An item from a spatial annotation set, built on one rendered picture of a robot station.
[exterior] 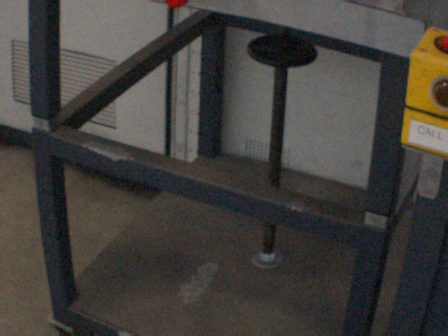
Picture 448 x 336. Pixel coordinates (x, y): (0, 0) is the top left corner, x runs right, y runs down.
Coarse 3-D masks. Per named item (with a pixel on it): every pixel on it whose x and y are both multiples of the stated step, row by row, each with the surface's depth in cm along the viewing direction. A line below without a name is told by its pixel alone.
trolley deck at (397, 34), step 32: (160, 0) 112; (192, 0) 110; (224, 0) 108; (256, 0) 107; (288, 0) 105; (320, 0) 103; (352, 0) 101; (320, 32) 105; (352, 32) 103; (384, 32) 101; (416, 32) 99
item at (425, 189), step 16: (432, 160) 82; (432, 176) 83; (416, 192) 85; (432, 192) 84; (416, 208) 86; (432, 208) 85; (416, 224) 86; (432, 224) 86; (416, 240) 87; (432, 240) 86; (416, 256) 88; (432, 256) 87; (416, 272) 89; (432, 272) 88; (400, 288) 91; (416, 288) 90; (400, 304) 92; (416, 304) 91; (400, 320) 93; (416, 320) 92
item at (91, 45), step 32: (0, 0) 213; (64, 0) 203; (96, 0) 199; (128, 0) 196; (0, 32) 218; (64, 32) 208; (96, 32) 204; (128, 32) 200; (160, 32) 196; (0, 64) 223; (64, 64) 213; (96, 64) 209; (0, 96) 228; (64, 96) 218; (128, 96) 208; (160, 96) 204; (0, 128) 236; (96, 128) 217; (128, 128) 213; (160, 128) 208; (64, 160) 230
